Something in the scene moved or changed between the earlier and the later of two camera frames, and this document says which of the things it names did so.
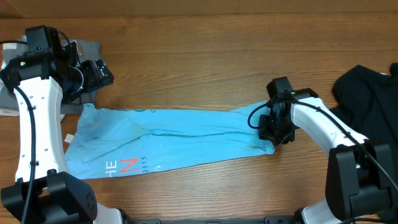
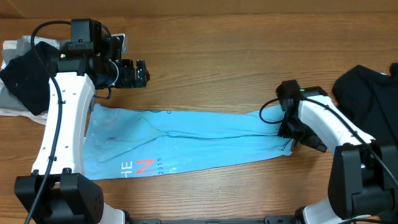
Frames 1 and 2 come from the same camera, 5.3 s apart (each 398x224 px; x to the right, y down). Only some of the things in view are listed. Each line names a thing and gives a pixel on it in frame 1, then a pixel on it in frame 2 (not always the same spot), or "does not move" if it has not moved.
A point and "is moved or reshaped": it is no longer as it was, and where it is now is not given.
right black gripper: x=274 y=134 -> x=296 y=131
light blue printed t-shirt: x=106 y=140 is moved or reshaped
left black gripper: x=95 y=81 -> x=129 y=80
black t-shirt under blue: x=368 y=103 does not move
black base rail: x=281 y=219 does not move
